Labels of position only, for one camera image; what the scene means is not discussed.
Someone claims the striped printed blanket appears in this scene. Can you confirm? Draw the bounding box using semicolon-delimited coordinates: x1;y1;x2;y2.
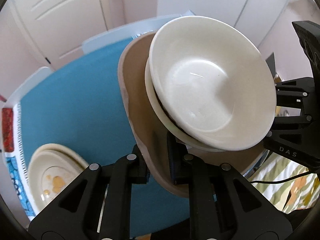
246;152;320;213

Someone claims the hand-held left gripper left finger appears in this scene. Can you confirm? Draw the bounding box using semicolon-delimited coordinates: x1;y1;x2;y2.
28;144;152;240

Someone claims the large cream plate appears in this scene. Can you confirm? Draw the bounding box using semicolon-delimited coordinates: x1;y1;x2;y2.
27;143;91;213

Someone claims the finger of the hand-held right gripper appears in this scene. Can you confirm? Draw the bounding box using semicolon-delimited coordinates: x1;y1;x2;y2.
274;76;318;118
262;115;320;174

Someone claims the translucent plastic table cover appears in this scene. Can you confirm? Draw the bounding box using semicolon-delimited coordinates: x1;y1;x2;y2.
5;10;197;108

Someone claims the blue patterned tablecloth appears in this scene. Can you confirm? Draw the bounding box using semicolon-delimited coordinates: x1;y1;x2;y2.
2;39;269;238

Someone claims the red patterned object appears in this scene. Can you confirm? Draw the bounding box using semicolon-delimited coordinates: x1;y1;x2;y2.
1;107;15;153

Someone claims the beige square plastic bowl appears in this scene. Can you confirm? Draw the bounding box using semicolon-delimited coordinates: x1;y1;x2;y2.
117;34;265;198

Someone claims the white bowl with grey outside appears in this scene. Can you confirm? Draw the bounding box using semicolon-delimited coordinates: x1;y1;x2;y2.
149;16;277;152

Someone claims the white panelled door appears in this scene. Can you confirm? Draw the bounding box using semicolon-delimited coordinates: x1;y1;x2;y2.
7;0;125;72

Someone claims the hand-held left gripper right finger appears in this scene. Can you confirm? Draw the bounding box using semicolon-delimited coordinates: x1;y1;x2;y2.
166;131;293;240

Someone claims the black cable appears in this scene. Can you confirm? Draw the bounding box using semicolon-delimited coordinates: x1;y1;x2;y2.
250;171;310;184

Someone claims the white wardrobe door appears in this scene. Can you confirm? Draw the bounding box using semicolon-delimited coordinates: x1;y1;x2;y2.
231;0;304;48

